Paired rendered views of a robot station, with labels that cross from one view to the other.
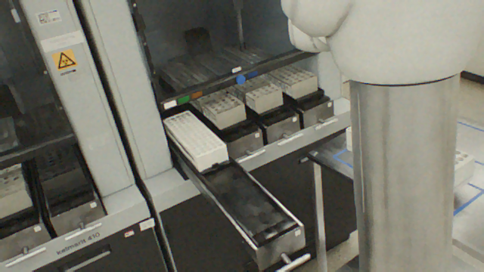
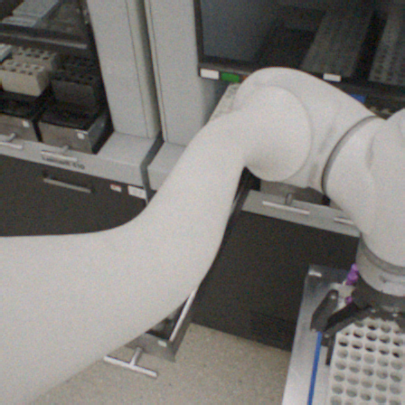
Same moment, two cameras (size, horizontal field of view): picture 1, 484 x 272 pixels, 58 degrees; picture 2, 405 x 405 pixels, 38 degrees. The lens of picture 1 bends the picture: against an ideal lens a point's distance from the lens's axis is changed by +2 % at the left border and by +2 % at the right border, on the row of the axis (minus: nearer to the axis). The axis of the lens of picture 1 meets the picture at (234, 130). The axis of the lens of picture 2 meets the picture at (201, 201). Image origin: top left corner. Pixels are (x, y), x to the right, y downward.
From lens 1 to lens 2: 73 cm
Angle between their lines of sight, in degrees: 40
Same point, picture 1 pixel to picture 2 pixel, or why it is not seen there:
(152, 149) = (181, 113)
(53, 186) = (61, 89)
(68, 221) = (54, 136)
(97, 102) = (123, 23)
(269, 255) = not seen: hidden behind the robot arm
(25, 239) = (14, 127)
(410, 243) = not seen: outside the picture
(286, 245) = (145, 343)
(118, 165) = (136, 108)
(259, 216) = not seen: hidden behind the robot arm
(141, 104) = (178, 53)
